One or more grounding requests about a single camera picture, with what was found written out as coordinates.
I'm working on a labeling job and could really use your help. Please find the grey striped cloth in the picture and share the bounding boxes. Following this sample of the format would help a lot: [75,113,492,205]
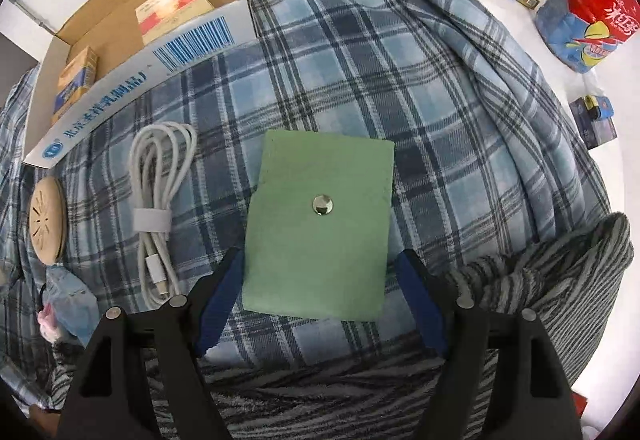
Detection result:
[47,213,635,440]

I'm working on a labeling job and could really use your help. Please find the round wooden disc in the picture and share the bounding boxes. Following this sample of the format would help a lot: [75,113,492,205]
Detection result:
[28,176,67,265]

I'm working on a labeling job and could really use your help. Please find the red and white small box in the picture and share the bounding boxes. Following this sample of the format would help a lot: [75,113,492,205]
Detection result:
[134,0,217,46]

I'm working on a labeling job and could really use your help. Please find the clear plastic bag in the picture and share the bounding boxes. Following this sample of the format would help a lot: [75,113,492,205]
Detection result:
[38,266,101,348]

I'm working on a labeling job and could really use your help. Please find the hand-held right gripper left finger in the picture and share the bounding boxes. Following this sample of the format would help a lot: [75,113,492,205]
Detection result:
[56,247,245,440]

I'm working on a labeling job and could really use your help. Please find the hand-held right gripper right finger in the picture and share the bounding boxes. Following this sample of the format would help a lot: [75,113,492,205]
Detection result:
[397,249,584,440]

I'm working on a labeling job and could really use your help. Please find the yellow and blue small box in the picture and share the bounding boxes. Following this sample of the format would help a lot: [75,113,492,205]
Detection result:
[50,45,99,127]

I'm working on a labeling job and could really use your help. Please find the blue plaid cloth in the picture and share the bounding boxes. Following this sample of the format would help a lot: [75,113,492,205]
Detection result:
[0,0,612,413]

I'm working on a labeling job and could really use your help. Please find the white cardboard box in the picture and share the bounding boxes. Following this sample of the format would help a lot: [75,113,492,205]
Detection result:
[22,0,258,169]

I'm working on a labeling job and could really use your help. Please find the small dark blue box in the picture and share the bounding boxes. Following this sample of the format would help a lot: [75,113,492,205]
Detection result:
[568,95,618,151]

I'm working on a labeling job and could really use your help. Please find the green felt pouch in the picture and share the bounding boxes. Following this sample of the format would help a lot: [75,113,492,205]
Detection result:
[242,129,396,322]

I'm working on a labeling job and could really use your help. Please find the white charging cable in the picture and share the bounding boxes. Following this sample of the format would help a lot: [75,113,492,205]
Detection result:
[128,121,199,308]

